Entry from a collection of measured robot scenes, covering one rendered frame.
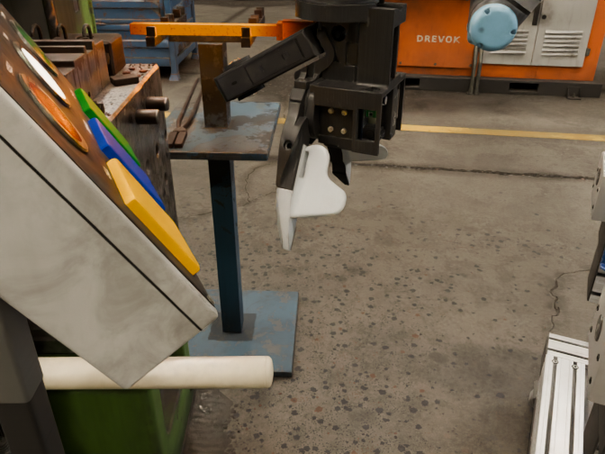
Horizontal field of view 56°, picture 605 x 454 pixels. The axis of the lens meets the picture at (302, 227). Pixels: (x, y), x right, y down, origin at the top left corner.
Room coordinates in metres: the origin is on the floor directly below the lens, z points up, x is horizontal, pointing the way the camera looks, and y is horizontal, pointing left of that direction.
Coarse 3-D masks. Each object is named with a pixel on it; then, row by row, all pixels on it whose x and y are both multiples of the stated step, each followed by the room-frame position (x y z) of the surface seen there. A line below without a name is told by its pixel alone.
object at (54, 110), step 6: (30, 84) 0.33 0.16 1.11; (36, 90) 0.33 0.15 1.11; (42, 96) 0.33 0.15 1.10; (48, 96) 0.35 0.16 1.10; (42, 102) 0.32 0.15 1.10; (48, 102) 0.33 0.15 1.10; (48, 108) 0.32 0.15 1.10; (54, 108) 0.33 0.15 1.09; (54, 114) 0.32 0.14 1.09; (60, 114) 0.33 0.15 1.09; (60, 120) 0.32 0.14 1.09; (66, 120) 0.34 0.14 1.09; (66, 126) 0.32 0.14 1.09; (72, 126) 0.34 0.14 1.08; (72, 132) 0.33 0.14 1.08; (78, 138) 0.33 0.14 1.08
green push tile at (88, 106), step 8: (80, 88) 0.56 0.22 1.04; (80, 96) 0.54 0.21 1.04; (88, 96) 0.56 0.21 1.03; (80, 104) 0.52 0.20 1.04; (88, 104) 0.51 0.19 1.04; (88, 112) 0.50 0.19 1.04; (96, 112) 0.52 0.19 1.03; (104, 120) 0.53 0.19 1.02; (112, 128) 0.53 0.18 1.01; (120, 136) 0.54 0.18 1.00; (120, 144) 0.51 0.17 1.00; (128, 144) 0.56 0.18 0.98; (128, 152) 0.51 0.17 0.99; (136, 160) 0.51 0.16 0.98
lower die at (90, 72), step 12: (48, 48) 0.95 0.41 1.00; (60, 48) 0.95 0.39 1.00; (72, 48) 0.95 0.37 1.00; (84, 48) 0.95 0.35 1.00; (96, 48) 1.01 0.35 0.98; (60, 60) 0.90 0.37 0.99; (72, 60) 0.90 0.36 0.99; (84, 60) 0.94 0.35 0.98; (96, 60) 1.00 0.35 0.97; (72, 72) 0.88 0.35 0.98; (84, 72) 0.93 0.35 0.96; (96, 72) 0.99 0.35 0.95; (72, 84) 0.87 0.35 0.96; (84, 84) 0.92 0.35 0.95; (96, 84) 0.98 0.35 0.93
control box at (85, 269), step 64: (0, 64) 0.31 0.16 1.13; (0, 128) 0.26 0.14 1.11; (64, 128) 0.32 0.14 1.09; (0, 192) 0.26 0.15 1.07; (64, 192) 0.27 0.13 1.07; (0, 256) 0.26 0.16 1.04; (64, 256) 0.27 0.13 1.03; (128, 256) 0.28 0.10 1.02; (64, 320) 0.26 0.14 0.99; (128, 320) 0.28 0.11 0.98; (192, 320) 0.30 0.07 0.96; (128, 384) 0.28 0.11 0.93
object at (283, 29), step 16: (144, 32) 1.32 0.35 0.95; (160, 32) 1.32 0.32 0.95; (176, 32) 1.32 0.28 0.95; (192, 32) 1.31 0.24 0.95; (208, 32) 1.31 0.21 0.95; (224, 32) 1.31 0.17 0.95; (240, 32) 1.31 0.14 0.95; (256, 32) 1.30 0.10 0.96; (272, 32) 1.30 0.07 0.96; (288, 32) 1.31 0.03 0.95
